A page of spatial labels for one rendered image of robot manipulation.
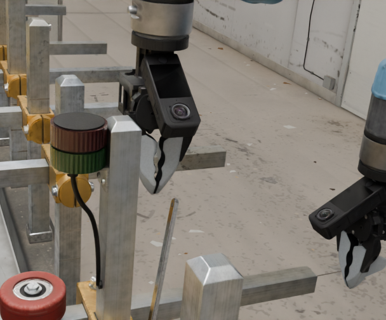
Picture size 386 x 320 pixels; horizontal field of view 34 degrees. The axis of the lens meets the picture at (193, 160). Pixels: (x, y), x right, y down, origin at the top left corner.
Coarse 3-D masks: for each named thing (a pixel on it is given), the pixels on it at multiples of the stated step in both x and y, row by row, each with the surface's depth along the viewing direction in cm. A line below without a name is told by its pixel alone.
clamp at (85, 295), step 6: (84, 282) 87; (78, 288) 86; (84, 288) 85; (90, 288) 86; (78, 294) 86; (84, 294) 84; (90, 294) 84; (78, 300) 86; (84, 300) 83; (90, 300) 83; (84, 306) 83; (90, 306) 82; (90, 312) 81; (90, 318) 80; (96, 318) 80
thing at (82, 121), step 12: (60, 120) 67; (72, 120) 67; (84, 120) 68; (96, 120) 68; (108, 168) 69; (72, 180) 70; (108, 180) 70; (84, 204) 72; (96, 228) 73; (96, 240) 74; (96, 252) 74; (96, 264) 75; (96, 276) 76
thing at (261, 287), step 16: (272, 272) 95; (288, 272) 95; (304, 272) 96; (176, 288) 89; (256, 288) 91; (272, 288) 92; (288, 288) 94; (304, 288) 95; (80, 304) 84; (144, 304) 85; (160, 304) 85; (176, 304) 87; (240, 304) 91
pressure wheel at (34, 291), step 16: (32, 272) 81; (0, 288) 78; (16, 288) 78; (32, 288) 78; (48, 288) 79; (64, 288) 79; (0, 304) 77; (16, 304) 75; (32, 304) 76; (48, 304) 76; (64, 304) 79
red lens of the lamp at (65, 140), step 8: (104, 120) 69; (56, 128) 66; (104, 128) 67; (56, 136) 66; (64, 136) 65; (72, 136) 65; (80, 136) 65; (88, 136) 65; (96, 136) 66; (104, 136) 67; (56, 144) 66; (64, 144) 66; (72, 144) 65; (80, 144) 66; (88, 144) 66; (96, 144) 66; (104, 144) 68
